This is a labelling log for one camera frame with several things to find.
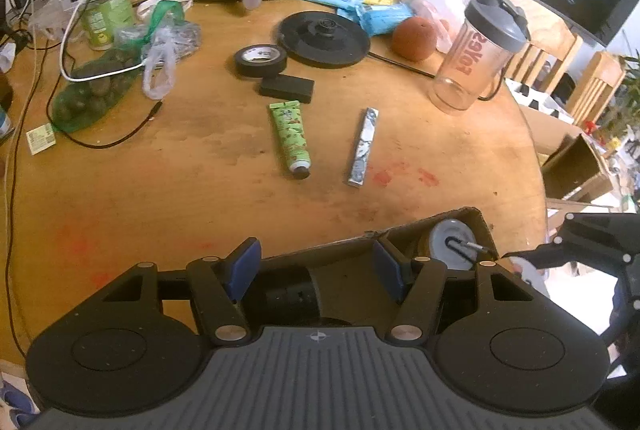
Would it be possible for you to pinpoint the open cardboard carton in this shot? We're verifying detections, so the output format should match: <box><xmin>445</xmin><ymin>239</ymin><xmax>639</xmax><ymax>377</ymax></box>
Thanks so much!
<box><xmin>541</xmin><ymin>132</ymin><xmax>617</xmax><ymax>204</ymax></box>

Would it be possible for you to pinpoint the green plant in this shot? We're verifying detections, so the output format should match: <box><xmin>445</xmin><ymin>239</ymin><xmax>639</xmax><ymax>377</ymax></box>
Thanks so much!
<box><xmin>599</xmin><ymin>52</ymin><xmax>640</xmax><ymax>152</ymax></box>

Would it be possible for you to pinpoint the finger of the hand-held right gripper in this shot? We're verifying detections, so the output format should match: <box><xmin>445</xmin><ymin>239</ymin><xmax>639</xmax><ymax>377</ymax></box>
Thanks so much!
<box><xmin>502</xmin><ymin>242</ymin><xmax>577</xmax><ymax>271</ymax></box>

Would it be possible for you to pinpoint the large clear plastic bag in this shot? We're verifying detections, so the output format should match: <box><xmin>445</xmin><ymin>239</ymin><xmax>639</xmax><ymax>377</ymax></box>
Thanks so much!
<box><xmin>400</xmin><ymin>0</ymin><xmax>473</xmax><ymax>53</ymax></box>

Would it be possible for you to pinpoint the white cable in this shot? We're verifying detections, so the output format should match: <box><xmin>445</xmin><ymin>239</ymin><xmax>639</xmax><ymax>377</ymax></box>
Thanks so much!
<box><xmin>59</xmin><ymin>0</ymin><xmax>147</xmax><ymax>84</ymax></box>

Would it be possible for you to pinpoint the orange fruit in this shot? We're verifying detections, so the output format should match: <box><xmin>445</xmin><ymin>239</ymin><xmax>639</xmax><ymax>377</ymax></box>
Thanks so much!
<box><xmin>391</xmin><ymin>16</ymin><xmax>439</xmax><ymax>62</ymax></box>

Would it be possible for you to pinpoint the small black box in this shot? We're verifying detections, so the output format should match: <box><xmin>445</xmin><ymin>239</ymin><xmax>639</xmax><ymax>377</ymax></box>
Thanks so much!
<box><xmin>258</xmin><ymin>74</ymin><xmax>316</xmax><ymax>104</ymax></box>

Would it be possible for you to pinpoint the green tube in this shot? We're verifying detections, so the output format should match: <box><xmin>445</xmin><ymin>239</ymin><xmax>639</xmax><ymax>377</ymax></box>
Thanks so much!
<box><xmin>268</xmin><ymin>101</ymin><xmax>312</xmax><ymax>181</ymax></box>

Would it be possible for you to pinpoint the green can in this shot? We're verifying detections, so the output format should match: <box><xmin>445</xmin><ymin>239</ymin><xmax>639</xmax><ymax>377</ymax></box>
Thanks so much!
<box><xmin>79</xmin><ymin>0</ymin><xmax>137</xmax><ymax>52</ymax></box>

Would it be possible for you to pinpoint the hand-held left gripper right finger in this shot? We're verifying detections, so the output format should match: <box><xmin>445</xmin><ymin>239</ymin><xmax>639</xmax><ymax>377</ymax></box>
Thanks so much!
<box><xmin>372</xmin><ymin>240</ymin><xmax>556</xmax><ymax>343</ymax></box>

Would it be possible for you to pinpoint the crumpled clear plastic bag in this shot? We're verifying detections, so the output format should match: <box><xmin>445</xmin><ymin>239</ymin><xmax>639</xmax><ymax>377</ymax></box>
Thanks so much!
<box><xmin>114</xmin><ymin>0</ymin><xmax>204</xmax><ymax>101</ymax></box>

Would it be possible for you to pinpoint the clear shaker bottle grey lid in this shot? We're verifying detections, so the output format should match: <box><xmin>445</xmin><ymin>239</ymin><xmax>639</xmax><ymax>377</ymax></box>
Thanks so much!
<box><xmin>428</xmin><ymin>0</ymin><xmax>531</xmax><ymax>116</ymax></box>

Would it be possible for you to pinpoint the black tape roll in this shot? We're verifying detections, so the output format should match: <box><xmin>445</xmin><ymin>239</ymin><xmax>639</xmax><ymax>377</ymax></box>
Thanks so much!
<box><xmin>233</xmin><ymin>43</ymin><xmax>289</xmax><ymax>79</ymax></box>

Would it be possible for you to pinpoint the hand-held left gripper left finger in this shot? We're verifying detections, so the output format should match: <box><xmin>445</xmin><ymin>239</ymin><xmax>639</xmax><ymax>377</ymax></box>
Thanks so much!
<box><xmin>75</xmin><ymin>237</ymin><xmax>262</xmax><ymax>346</ymax></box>

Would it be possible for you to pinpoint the cardboard box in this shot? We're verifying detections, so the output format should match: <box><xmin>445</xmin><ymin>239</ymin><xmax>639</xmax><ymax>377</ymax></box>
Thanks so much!
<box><xmin>259</xmin><ymin>207</ymin><xmax>501</xmax><ymax>327</ymax></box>

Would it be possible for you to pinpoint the black round kettle base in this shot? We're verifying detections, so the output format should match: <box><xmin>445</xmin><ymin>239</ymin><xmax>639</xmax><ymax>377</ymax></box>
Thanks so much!
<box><xmin>276</xmin><ymin>9</ymin><xmax>372</xmax><ymax>69</ymax></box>

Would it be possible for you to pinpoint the wooden chair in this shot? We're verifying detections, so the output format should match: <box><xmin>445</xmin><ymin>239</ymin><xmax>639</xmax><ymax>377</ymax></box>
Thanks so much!
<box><xmin>566</xmin><ymin>51</ymin><xmax>627</xmax><ymax>127</ymax></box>
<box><xmin>499</xmin><ymin>0</ymin><xmax>584</xmax><ymax>92</ymax></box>

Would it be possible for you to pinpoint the small paper tag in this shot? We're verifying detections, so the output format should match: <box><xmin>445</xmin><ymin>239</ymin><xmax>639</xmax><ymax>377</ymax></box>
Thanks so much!
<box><xmin>27</xmin><ymin>122</ymin><xmax>57</xmax><ymax>156</ymax></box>

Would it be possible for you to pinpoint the thin black cable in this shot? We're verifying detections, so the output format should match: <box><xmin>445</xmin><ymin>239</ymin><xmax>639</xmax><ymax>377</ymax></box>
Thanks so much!
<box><xmin>47</xmin><ymin>99</ymin><xmax>164</xmax><ymax>150</ymax></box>

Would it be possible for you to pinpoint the net bag of green fruits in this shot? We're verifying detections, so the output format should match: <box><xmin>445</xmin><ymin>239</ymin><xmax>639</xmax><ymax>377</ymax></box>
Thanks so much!
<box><xmin>49</xmin><ymin>47</ymin><xmax>147</xmax><ymax>134</ymax></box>

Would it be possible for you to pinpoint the black carabiner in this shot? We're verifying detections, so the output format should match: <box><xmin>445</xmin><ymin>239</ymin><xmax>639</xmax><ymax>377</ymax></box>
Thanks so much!
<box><xmin>442</xmin><ymin>237</ymin><xmax>499</xmax><ymax>259</ymax></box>

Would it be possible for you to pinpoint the silver foil stick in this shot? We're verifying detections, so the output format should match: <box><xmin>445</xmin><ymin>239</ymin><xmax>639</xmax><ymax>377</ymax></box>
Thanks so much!
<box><xmin>347</xmin><ymin>107</ymin><xmax>380</xmax><ymax>189</ymax></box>

